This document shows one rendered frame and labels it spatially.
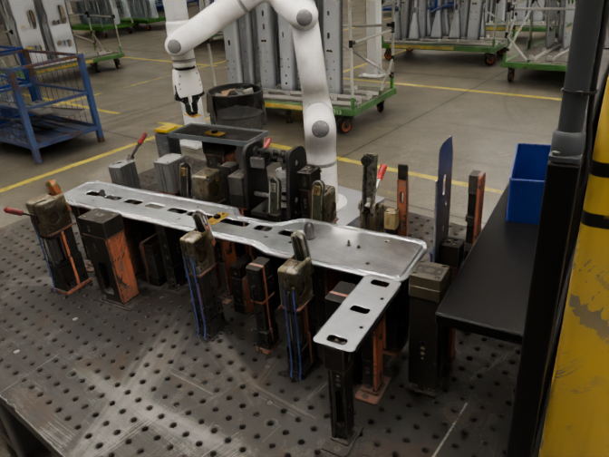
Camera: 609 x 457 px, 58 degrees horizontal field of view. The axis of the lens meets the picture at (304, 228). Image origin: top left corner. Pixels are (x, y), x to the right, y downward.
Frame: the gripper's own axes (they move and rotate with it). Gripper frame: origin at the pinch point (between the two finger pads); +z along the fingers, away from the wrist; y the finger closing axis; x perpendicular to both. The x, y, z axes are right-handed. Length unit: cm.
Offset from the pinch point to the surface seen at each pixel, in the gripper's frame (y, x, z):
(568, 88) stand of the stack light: 37, 165, -38
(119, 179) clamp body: 29.7, -11.4, 23.5
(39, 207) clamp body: 62, 4, 19
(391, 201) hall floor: -183, -76, 124
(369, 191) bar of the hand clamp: -14, 83, 13
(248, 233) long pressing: 16, 62, 24
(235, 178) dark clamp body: 5.0, 36.8, 16.5
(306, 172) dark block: -8, 60, 12
